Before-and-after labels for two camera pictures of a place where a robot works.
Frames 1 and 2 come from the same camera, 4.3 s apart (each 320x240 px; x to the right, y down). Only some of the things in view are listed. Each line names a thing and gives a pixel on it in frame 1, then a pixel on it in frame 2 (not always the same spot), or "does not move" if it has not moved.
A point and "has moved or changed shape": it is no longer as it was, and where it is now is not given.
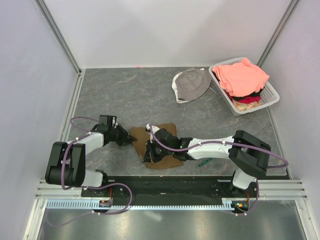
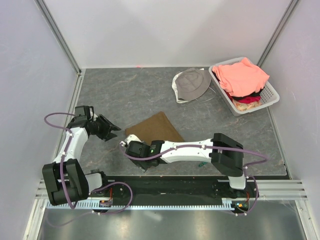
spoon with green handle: x=205 y=162 does not move
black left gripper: x=124 y=135 → x=107 y=127
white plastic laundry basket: x=269 y=95 does not move
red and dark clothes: x=243 y=103 does not move
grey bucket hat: x=190 y=83 does not move
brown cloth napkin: x=140 y=137 has moved or changed shape
